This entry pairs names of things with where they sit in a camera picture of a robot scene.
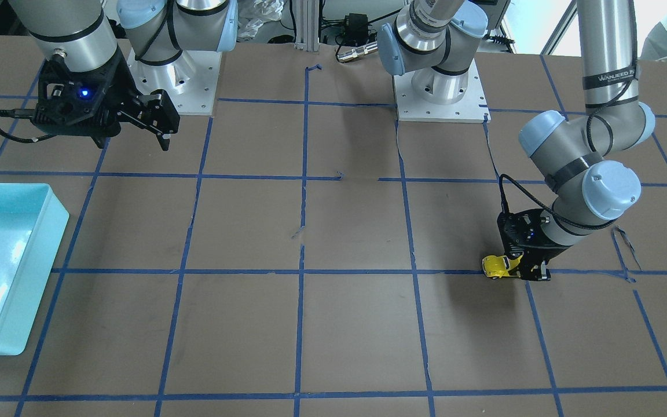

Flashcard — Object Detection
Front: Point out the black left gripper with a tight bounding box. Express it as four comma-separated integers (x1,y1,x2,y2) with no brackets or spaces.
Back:
504,229,570,281

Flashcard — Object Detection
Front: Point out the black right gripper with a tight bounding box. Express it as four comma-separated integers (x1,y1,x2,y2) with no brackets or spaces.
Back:
32,47,181,151

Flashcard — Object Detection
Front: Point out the yellow beetle toy car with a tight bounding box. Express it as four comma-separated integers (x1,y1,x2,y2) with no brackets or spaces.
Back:
482,254,523,280

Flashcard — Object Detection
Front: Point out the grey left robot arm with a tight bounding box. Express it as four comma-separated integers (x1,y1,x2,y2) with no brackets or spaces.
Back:
378,1,655,281

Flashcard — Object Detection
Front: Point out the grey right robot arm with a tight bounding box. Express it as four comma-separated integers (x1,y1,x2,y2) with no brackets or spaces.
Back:
0,1,238,151

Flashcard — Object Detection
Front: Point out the light blue plastic bin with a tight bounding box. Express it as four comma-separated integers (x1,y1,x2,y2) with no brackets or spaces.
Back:
0,183,69,356

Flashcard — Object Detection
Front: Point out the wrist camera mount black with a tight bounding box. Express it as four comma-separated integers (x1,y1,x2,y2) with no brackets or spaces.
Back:
497,208,552,251

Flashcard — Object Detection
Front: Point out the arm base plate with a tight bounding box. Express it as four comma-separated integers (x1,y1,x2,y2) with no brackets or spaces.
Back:
127,50,223,116
393,61,492,123

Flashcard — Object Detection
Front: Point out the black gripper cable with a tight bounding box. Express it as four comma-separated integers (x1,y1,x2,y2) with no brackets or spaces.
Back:
499,174,554,218

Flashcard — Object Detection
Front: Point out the aluminium frame post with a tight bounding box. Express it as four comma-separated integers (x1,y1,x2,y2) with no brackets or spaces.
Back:
289,1,323,53

